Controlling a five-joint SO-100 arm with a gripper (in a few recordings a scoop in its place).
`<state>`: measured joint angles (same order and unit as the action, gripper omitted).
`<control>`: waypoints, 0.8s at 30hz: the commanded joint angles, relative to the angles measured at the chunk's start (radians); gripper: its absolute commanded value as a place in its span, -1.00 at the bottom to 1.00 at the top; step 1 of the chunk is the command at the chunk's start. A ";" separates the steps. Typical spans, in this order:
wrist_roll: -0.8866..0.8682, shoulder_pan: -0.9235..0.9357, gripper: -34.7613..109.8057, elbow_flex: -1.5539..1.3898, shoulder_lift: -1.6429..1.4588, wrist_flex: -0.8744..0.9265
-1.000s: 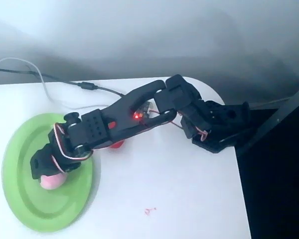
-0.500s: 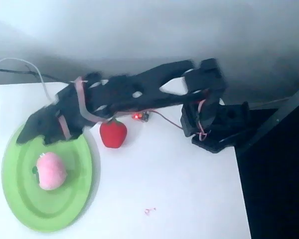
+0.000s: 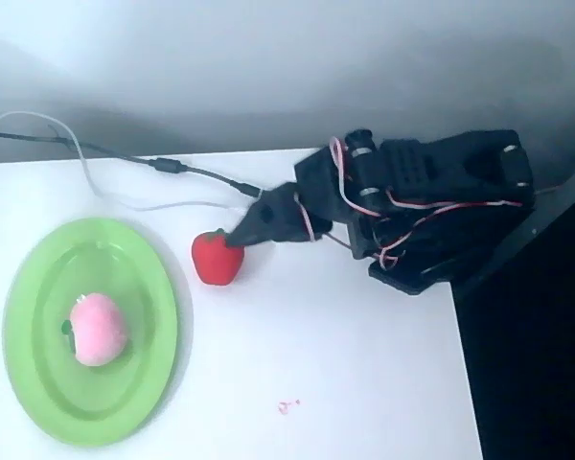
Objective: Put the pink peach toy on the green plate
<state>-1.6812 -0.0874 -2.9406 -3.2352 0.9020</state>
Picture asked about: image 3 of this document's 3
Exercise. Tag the pink plush peach toy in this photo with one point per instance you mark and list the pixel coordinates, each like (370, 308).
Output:
(98, 330)

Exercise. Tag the black so-100 robot arm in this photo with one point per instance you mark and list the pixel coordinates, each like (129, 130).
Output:
(436, 177)

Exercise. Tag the green oval plastic plate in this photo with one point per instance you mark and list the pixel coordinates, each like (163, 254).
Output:
(43, 335)

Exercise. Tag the red strawberry toy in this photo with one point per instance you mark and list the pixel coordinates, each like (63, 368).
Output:
(215, 263)

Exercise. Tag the black cabinet with grey edge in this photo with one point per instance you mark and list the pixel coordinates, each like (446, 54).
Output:
(532, 335)

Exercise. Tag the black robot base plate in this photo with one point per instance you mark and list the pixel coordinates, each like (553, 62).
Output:
(407, 278)

